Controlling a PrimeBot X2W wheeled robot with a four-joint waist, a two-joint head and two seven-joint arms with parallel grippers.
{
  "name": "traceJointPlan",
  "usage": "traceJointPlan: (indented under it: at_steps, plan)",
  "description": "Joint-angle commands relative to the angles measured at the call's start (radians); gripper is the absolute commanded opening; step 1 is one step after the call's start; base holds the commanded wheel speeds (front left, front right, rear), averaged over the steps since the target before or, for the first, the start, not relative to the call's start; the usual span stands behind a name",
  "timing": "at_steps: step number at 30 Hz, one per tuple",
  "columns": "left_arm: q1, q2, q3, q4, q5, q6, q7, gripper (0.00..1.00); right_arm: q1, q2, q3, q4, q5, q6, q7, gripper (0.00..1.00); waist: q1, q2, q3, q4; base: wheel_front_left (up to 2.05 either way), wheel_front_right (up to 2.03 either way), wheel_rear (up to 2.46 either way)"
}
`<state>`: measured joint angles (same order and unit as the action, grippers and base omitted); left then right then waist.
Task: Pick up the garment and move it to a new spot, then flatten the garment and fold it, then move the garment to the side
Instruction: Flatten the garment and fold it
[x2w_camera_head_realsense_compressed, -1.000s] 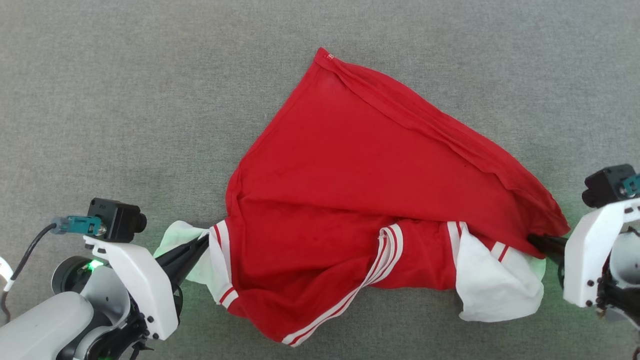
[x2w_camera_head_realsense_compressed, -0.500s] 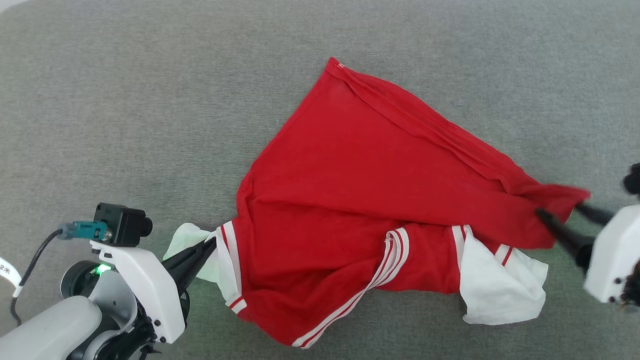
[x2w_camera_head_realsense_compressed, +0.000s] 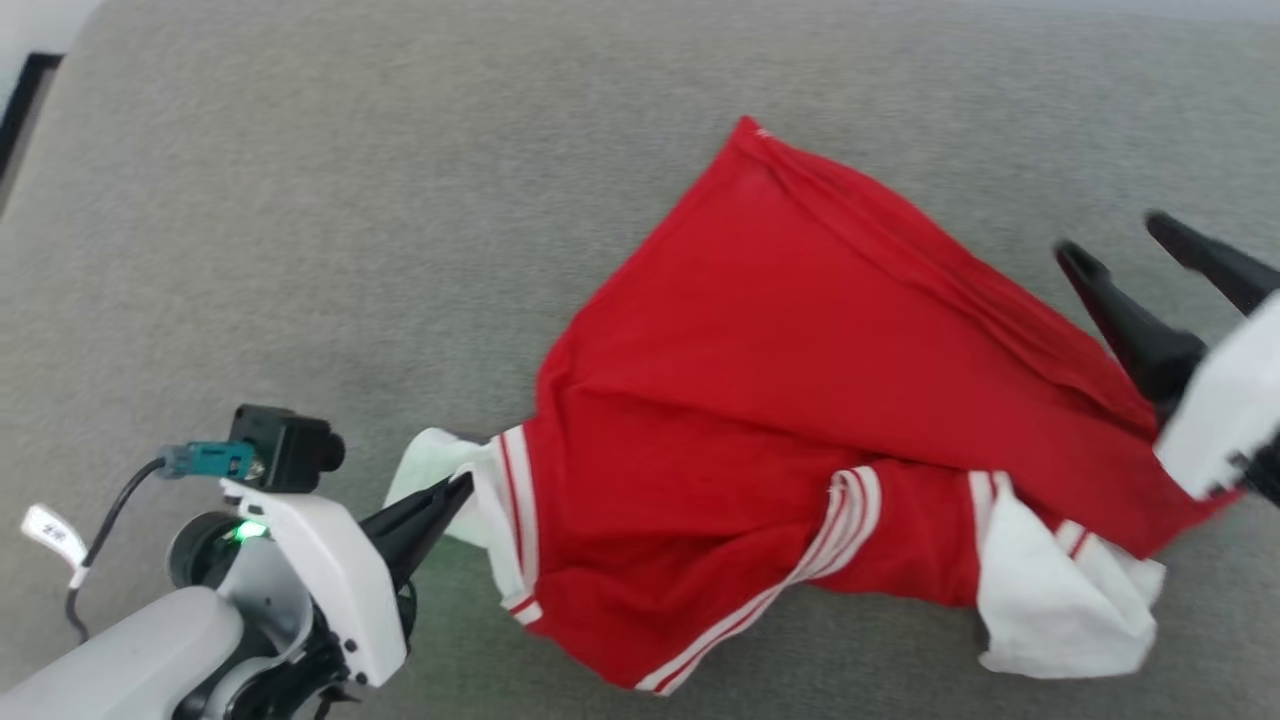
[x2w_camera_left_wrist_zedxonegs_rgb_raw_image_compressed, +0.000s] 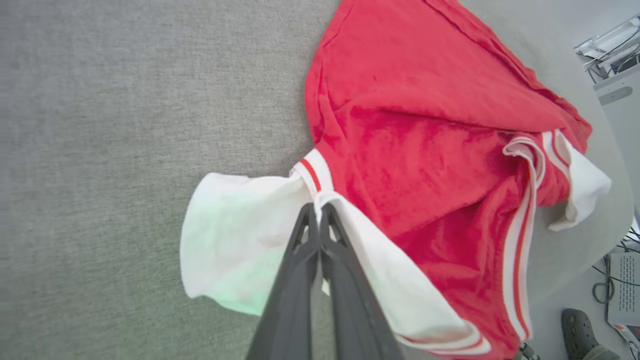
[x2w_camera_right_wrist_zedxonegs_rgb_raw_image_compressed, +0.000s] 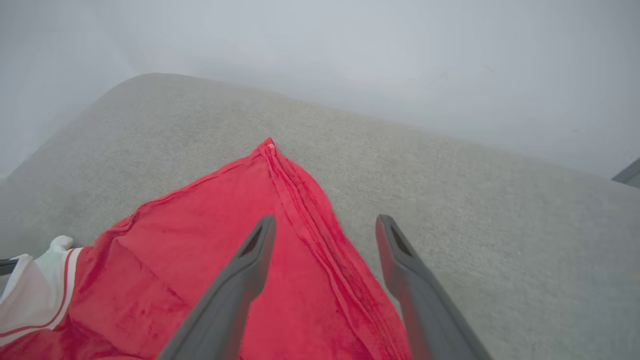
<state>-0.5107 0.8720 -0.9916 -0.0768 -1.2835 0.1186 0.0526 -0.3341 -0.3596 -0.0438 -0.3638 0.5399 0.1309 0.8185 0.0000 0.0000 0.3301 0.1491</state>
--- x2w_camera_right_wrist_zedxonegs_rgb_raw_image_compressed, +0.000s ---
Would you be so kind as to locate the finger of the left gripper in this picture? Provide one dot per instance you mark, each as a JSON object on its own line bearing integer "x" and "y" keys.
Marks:
{"x": 6, "y": 266}

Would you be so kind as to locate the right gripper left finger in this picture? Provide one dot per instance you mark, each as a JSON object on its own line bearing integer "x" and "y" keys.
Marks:
{"x": 220, "y": 320}

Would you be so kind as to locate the grey fabric sofa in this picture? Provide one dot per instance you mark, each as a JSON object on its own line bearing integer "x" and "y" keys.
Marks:
{"x": 500, "y": 225}

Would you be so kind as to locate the red and white jersey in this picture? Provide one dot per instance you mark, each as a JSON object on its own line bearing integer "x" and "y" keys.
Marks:
{"x": 190, "y": 260}

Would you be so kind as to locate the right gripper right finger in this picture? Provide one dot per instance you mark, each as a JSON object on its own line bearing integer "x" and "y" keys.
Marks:
{"x": 430, "y": 320}

